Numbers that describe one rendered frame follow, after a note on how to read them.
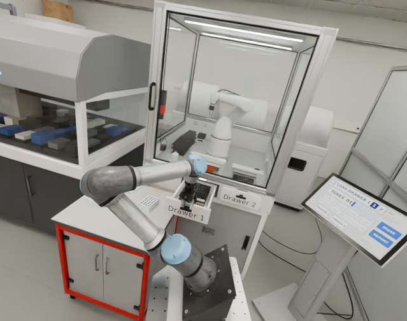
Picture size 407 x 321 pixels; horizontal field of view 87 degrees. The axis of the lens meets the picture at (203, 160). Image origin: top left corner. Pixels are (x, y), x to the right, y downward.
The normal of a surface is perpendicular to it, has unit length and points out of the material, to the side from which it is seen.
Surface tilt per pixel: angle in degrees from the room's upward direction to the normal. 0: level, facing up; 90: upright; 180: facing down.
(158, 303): 0
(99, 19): 90
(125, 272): 90
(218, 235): 90
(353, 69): 90
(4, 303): 0
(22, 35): 41
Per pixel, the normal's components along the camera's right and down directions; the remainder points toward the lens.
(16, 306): 0.18, -0.89
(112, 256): -0.23, 0.37
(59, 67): -0.15, 0.03
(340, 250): -0.89, 0.04
